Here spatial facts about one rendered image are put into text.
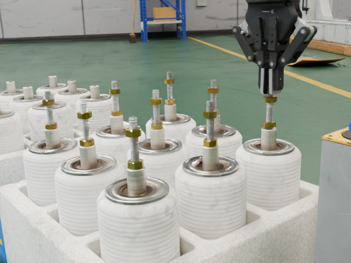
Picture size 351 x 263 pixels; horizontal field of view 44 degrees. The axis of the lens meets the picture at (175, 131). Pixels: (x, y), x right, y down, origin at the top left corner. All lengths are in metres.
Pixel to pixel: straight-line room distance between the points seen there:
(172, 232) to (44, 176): 0.25
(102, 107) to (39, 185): 0.39
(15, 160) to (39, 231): 0.34
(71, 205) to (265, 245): 0.26
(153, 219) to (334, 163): 0.21
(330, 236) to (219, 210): 0.13
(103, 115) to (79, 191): 0.48
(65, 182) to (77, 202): 0.03
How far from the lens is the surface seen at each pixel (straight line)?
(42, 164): 0.68
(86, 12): 6.97
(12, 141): 0.96
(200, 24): 7.10
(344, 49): 4.18
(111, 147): 0.73
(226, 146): 0.71
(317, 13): 5.22
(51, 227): 0.62
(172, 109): 0.82
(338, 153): 0.51
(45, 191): 0.70
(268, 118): 0.65
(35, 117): 0.99
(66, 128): 1.00
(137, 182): 0.50
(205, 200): 0.55
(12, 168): 0.94
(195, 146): 0.71
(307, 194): 0.71
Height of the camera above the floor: 0.46
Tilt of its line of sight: 16 degrees down
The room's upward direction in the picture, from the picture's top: 2 degrees counter-clockwise
